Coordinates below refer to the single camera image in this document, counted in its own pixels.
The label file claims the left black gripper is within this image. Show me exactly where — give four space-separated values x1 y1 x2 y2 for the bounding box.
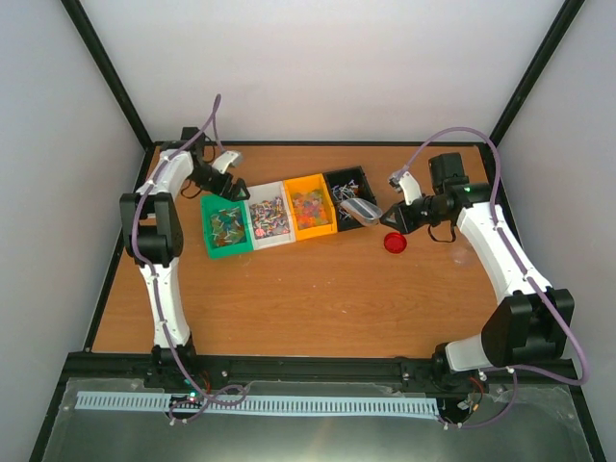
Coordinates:
187 164 248 202

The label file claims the metal scoop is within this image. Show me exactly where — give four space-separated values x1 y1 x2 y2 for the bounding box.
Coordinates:
340 197 383 226

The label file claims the green candy bin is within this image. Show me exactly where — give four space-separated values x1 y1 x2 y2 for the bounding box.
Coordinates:
200 194 253 260

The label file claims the white candy bin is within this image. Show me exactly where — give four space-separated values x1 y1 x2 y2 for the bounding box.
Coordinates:
244 181 295 250

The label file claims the black candy bin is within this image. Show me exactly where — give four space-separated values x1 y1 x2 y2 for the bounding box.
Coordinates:
323 166 376 232

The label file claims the orange candy bin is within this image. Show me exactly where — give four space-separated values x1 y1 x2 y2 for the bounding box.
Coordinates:
283 173 338 241

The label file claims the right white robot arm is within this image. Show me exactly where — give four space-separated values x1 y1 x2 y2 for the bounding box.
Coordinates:
380 153 575 379

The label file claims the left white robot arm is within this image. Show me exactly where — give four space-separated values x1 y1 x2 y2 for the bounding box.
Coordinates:
119 127 250 388

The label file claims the red jar lid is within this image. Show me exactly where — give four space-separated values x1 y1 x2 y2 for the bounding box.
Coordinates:
383 232 407 254

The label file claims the clear plastic jar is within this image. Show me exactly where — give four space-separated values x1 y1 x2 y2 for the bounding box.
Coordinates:
450 236 475 267

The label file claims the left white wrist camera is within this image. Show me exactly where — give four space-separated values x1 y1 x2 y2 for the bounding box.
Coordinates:
212 150 244 174

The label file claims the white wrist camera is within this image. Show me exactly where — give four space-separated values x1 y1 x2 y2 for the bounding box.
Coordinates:
212 150 244 174
388 170 423 206

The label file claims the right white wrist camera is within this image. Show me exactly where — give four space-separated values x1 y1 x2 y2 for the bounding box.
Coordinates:
388 170 423 206

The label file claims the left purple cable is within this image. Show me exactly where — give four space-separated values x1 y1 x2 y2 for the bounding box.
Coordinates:
132 92 251 427

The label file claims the purple cable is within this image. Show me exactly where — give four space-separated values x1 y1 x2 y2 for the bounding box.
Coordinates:
394 126 596 430
132 92 251 427

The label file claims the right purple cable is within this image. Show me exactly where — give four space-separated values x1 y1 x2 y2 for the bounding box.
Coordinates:
394 126 596 430

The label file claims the left black frame post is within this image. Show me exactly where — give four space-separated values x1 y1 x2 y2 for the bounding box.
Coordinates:
61 0 154 149

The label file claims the black frame post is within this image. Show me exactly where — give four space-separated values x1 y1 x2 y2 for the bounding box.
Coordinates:
61 0 154 149
490 0 585 146

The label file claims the light blue cable duct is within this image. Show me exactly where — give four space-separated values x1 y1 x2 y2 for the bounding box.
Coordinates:
74 391 439 420

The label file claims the right black frame post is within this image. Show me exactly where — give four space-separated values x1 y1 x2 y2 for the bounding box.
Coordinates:
490 0 585 146

